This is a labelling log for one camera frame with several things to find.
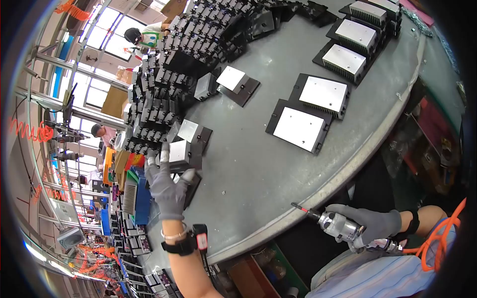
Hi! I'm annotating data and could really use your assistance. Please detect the person's left hand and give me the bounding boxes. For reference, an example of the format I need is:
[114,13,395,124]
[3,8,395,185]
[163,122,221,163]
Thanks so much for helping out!
[145,143,196,221]

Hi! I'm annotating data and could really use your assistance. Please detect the person's right hand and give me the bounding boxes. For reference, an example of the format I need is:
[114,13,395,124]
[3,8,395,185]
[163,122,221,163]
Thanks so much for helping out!
[325,204,403,249]

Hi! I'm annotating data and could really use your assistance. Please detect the person's right fingers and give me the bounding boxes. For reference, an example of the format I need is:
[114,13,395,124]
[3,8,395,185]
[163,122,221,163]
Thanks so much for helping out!
[325,204,373,249]

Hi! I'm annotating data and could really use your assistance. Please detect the person's left index finger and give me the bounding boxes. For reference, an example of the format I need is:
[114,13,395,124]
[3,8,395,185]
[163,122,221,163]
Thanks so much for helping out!
[160,143,171,171]

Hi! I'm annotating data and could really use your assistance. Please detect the person's left thumb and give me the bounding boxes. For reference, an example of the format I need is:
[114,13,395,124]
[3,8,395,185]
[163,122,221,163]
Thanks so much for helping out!
[177,168,196,188]

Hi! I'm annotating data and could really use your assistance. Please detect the small heat sink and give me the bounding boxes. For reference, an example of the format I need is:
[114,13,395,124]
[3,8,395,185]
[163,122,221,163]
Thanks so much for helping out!
[172,169,202,210]
[166,119,213,155]
[160,140,204,174]
[216,66,261,108]
[193,72,221,102]

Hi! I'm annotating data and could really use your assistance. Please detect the silver pneumatic screwdriver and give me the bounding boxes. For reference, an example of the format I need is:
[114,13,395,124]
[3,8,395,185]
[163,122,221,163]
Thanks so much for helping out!
[291,202,407,256]

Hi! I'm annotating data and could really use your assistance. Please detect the blue plastic crate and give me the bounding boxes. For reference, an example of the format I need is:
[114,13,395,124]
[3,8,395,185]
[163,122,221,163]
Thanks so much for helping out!
[122,167,153,226]

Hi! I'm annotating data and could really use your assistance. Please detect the orange plastic bin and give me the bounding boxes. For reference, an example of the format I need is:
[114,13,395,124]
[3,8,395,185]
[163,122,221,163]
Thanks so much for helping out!
[103,147,117,186]

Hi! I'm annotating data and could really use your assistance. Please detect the black wrist band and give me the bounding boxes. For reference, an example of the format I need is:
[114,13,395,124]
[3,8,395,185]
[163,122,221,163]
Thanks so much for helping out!
[161,223,208,257]
[391,210,420,243]

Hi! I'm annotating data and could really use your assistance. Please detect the person's body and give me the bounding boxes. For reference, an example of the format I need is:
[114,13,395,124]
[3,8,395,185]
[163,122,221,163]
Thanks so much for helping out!
[306,218,460,298]

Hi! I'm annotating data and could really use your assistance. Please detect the row of electronic units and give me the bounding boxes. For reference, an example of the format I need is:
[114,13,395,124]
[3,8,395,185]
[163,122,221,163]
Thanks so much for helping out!
[106,209,183,298]

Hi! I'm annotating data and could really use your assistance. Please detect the hanging black screwdrivers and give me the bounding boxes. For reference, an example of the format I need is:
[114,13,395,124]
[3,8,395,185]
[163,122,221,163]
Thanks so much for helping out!
[44,119,91,161]

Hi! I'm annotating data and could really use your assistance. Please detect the large heat sink on plate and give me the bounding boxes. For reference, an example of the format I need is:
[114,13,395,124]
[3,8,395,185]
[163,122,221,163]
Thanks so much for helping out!
[288,73,352,121]
[326,16,389,57]
[312,39,374,87]
[338,0,403,38]
[265,98,334,156]

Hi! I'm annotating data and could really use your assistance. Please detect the pile of black metal parts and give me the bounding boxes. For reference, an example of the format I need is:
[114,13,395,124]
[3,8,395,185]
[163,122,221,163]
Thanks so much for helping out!
[122,0,338,157]

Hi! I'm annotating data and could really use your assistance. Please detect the grey power supply box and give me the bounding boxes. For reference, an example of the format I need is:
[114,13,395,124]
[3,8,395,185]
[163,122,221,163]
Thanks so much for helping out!
[56,227,86,250]

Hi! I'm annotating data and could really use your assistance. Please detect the brown cardboard box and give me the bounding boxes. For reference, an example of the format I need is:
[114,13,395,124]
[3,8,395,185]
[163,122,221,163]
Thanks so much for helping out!
[227,255,273,298]

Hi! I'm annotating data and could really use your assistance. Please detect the large window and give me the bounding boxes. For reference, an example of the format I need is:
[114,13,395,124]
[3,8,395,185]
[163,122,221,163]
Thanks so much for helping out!
[71,5,148,112]

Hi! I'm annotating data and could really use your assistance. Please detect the bag of screws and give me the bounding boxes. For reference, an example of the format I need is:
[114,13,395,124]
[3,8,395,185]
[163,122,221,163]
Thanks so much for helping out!
[400,5,434,38]

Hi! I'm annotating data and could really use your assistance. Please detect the orange coiled air hose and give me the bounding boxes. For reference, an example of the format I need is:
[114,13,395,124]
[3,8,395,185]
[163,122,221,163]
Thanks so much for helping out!
[403,197,467,273]

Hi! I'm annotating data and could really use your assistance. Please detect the red coiled air hose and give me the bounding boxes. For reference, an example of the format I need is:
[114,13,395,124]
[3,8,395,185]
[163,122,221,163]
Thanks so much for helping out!
[8,116,55,143]

